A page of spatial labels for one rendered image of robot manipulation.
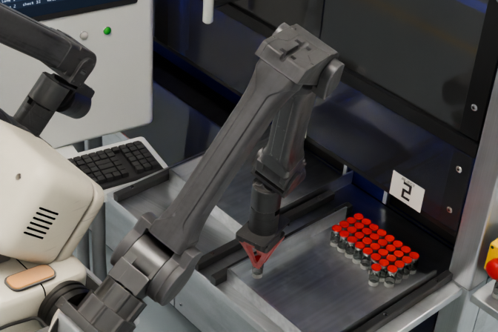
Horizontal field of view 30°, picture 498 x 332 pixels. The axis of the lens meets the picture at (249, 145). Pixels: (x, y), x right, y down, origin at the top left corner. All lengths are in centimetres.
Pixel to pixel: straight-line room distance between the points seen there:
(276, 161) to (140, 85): 86
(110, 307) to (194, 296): 149
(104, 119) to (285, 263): 71
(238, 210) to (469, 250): 51
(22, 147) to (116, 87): 101
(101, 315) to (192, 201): 20
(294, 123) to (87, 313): 44
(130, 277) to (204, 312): 148
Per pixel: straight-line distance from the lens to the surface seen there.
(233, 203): 209
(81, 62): 166
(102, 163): 230
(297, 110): 144
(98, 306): 135
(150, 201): 209
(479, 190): 183
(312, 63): 129
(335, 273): 194
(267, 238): 177
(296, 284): 190
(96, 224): 274
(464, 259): 194
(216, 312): 277
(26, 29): 154
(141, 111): 245
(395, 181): 197
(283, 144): 155
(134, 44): 234
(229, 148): 130
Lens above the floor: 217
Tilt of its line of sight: 34 degrees down
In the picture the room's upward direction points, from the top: 4 degrees clockwise
